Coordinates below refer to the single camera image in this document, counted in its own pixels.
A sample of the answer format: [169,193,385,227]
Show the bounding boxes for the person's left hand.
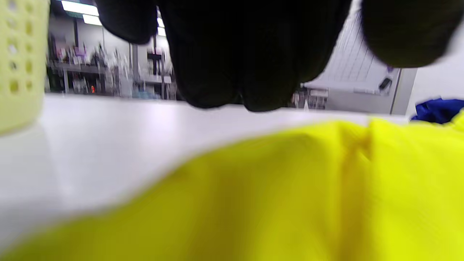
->
[95,0,464,112]

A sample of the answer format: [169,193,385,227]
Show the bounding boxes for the yellow t-shirt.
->
[0,111,464,261]

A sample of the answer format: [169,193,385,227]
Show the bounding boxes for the blue t-shirt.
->
[410,98,464,124]

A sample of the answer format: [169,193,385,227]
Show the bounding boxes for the cluttered background shelves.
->
[45,36,178,100]

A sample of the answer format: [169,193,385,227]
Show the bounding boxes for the yellow perforated plastic basket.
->
[0,0,50,135]

